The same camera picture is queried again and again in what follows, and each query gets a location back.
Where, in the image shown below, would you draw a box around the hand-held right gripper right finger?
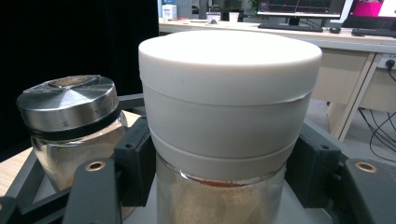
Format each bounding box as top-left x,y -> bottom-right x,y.
284,125 -> 342,209

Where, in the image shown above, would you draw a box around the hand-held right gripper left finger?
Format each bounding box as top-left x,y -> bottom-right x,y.
113,117 -> 157,208

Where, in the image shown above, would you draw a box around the dark grey storage rack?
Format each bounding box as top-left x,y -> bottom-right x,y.
0,92 -> 396,224

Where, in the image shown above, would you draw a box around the glass jar with white lid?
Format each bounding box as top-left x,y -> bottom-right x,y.
137,29 -> 323,224

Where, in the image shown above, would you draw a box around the glass jar with steel lid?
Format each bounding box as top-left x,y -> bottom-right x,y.
16,74 -> 135,220

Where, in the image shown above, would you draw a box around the black curtain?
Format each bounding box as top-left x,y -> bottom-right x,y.
0,0 -> 160,162

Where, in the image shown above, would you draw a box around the black keyboard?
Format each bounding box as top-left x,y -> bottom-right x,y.
257,22 -> 325,34
351,27 -> 396,38

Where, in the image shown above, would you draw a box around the white and blue box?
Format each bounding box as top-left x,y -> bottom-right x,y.
161,3 -> 178,20

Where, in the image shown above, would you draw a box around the small clear container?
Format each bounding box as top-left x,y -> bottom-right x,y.
206,12 -> 221,25

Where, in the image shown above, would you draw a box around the computer monitor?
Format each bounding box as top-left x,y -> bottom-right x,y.
256,0 -> 347,26

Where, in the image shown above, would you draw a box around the monitor with pink picture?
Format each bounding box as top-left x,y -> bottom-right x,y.
341,0 -> 396,31

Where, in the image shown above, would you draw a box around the black cables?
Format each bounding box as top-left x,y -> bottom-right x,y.
357,66 -> 396,163

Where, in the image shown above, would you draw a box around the white wall socket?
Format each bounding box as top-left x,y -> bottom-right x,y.
377,53 -> 396,71

